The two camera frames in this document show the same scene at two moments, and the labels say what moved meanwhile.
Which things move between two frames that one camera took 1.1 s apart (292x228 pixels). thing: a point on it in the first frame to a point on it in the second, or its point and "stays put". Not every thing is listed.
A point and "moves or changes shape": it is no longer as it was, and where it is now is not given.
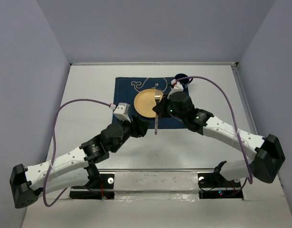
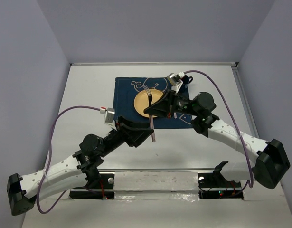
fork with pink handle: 157,96 to 150,104
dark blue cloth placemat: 126,90 stays put
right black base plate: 213,185 stays put
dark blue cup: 184,81 moves or changes shape
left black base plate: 106,190 stays put
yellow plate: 144,102 stays put
